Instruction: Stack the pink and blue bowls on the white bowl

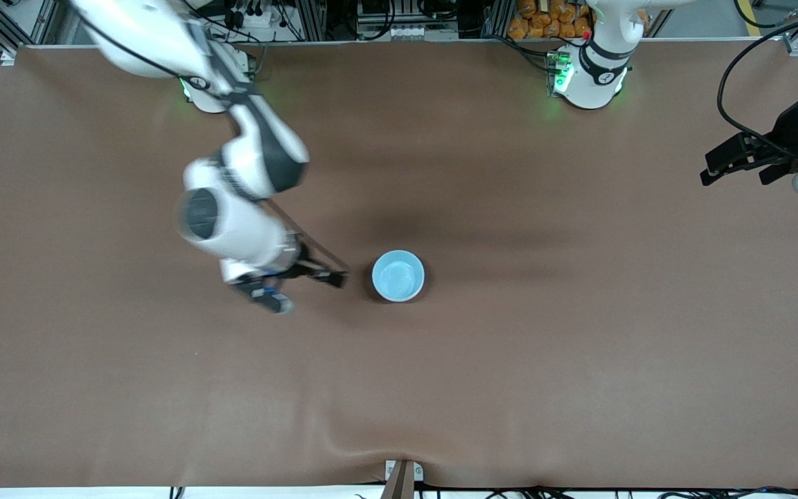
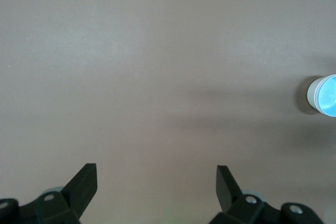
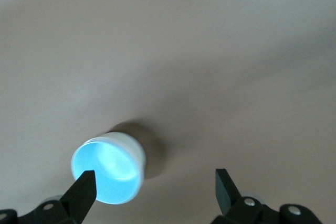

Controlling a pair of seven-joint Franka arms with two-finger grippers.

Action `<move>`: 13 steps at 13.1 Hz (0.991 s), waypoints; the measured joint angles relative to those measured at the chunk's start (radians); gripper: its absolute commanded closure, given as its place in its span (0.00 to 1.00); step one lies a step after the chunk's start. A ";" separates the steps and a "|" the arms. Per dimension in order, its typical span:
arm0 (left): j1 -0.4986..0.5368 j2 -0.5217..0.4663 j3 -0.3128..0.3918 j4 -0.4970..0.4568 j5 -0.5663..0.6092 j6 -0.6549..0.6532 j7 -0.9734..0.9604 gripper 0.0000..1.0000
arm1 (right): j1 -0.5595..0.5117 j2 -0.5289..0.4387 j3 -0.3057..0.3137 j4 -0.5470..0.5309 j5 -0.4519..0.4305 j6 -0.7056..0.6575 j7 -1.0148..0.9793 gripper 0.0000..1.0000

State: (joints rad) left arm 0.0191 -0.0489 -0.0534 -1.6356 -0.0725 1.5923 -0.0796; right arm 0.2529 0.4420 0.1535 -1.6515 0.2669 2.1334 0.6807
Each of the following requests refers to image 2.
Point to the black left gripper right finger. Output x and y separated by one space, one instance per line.
228 195

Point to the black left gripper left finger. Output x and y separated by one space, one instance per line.
78 190

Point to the blue bowl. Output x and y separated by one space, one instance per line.
328 95

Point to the white bowl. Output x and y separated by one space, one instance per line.
310 95

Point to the brown table cover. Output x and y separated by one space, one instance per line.
157 64

